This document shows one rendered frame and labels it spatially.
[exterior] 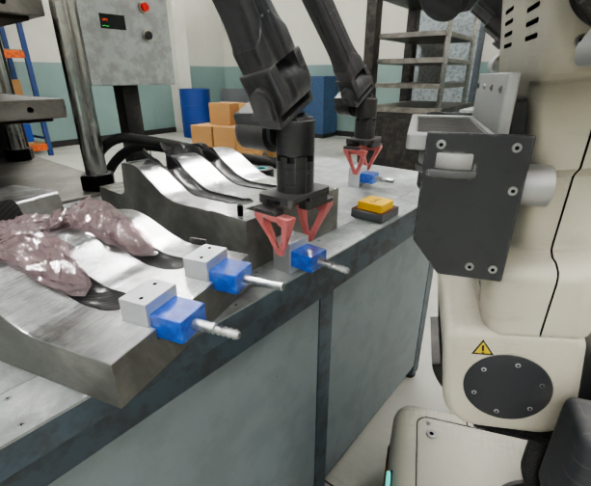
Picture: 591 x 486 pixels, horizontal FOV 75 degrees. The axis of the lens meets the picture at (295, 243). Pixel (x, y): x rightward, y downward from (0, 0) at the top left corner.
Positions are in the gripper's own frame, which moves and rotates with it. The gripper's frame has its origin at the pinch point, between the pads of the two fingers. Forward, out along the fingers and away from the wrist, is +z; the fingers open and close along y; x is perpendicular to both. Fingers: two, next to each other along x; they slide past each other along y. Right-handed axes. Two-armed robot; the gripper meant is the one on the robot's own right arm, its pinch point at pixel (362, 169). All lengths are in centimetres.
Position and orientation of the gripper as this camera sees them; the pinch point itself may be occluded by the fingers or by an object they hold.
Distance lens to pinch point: 116.8
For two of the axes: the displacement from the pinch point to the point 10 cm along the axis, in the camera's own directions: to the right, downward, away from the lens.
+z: -0.1, 9.2, 4.0
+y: -5.7, 3.2, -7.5
